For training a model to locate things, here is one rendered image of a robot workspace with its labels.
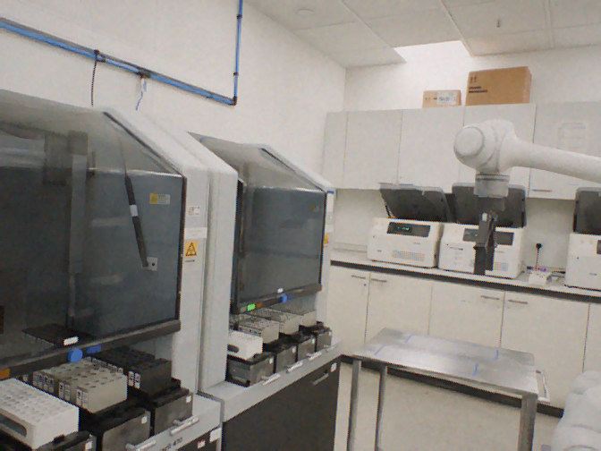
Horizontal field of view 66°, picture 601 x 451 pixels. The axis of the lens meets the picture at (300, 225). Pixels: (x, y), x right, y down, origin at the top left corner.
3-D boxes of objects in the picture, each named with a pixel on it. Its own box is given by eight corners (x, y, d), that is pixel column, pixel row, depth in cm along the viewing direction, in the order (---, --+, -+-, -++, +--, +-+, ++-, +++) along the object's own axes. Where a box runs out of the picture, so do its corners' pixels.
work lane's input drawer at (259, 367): (112, 343, 187) (114, 320, 187) (139, 336, 199) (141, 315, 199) (260, 391, 150) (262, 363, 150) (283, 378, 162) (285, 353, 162)
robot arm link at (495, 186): (512, 178, 132) (510, 199, 132) (478, 177, 136) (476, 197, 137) (507, 175, 124) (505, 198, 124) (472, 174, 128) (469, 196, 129)
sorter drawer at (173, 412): (7, 370, 152) (8, 344, 152) (48, 360, 164) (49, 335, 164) (166, 442, 116) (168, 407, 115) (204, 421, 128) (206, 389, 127)
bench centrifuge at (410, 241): (364, 260, 386) (370, 182, 383) (392, 256, 438) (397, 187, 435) (431, 269, 356) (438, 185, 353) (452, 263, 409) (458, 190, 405)
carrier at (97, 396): (122, 396, 120) (122, 374, 120) (127, 399, 119) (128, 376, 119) (80, 412, 110) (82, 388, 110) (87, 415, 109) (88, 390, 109)
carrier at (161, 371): (166, 379, 133) (167, 359, 133) (172, 381, 132) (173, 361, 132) (133, 392, 123) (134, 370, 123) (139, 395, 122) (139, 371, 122)
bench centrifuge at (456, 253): (436, 270, 355) (444, 180, 351) (453, 263, 409) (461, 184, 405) (516, 281, 327) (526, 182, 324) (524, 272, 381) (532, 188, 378)
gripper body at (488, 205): (503, 197, 125) (499, 231, 125) (506, 198, 132) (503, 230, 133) (473, 195, 129) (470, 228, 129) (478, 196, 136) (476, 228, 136)
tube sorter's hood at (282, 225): (131, 291, 180) (139, 126, 177) (231, 275, 232) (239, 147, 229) (237, 316, 154) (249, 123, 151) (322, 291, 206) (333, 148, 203)
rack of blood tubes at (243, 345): (180, 344, 171) (181, 327, 170) (198, 337, 179) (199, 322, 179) (245, 362, 156) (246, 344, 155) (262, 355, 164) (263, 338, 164)
